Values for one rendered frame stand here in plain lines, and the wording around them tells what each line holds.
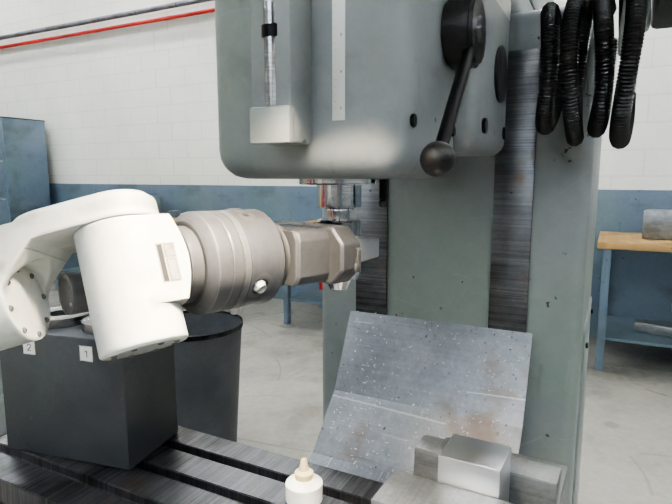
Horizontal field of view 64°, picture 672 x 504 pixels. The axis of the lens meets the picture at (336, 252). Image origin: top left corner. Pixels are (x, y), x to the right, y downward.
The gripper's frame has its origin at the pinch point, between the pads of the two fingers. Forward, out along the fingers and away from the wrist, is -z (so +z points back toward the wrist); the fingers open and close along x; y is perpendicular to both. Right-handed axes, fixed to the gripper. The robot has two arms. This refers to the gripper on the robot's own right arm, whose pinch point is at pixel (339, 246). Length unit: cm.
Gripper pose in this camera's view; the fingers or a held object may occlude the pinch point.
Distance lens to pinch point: 57.5
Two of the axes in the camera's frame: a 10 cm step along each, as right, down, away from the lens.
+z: -7.1, 0.9, -7.0
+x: -7.0, -1.0, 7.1
